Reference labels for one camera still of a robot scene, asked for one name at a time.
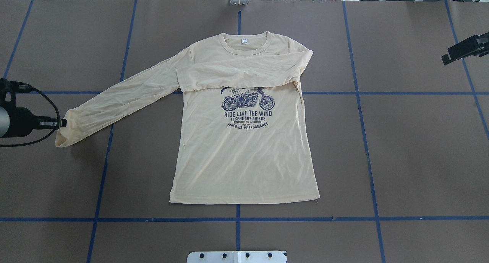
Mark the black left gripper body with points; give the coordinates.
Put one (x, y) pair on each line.
(21, 122)

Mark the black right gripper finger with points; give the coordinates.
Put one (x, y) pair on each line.
(476, 45)

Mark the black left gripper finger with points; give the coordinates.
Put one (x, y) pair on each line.
(51, 123)

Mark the beige long-sleeve printed shirt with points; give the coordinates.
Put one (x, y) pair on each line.
(243, 137)

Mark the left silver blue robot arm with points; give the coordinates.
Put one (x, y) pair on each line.
(4, 121)

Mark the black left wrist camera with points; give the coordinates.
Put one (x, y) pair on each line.
(8, 91)

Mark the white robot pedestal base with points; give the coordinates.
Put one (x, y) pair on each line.
(273, 256)

